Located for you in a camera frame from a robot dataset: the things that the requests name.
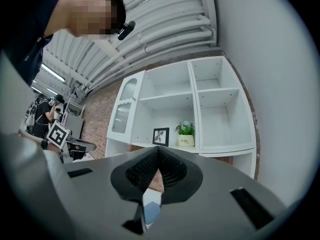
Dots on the grey panel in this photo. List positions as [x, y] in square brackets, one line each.
[74, 125]

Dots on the person's dark shirt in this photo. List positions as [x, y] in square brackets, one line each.
[27, 26]

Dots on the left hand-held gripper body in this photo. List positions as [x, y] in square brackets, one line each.
[58, 135]

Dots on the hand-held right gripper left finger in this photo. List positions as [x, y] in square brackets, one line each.
[136, 174]

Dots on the short ceiling light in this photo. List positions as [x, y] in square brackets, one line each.
[36, 89]
[53, 91]

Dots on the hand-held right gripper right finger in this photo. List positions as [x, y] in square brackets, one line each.
[178, 177]

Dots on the long ceiling light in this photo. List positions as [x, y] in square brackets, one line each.
[53, 72]

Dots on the potted plant in white pot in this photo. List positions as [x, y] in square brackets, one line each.
[185, 135]

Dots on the white ceiling pipes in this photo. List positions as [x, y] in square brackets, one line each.
[160, 16]

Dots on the white shelf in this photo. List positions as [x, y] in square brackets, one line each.
[170, 104]

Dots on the blue sheet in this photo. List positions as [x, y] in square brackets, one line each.
[152, 210]

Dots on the black head camera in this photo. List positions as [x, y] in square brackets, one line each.
[125, 30]

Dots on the person's head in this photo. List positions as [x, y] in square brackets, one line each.
[92, 14]

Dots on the black picture frame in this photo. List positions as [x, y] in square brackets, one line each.
[161, 136]

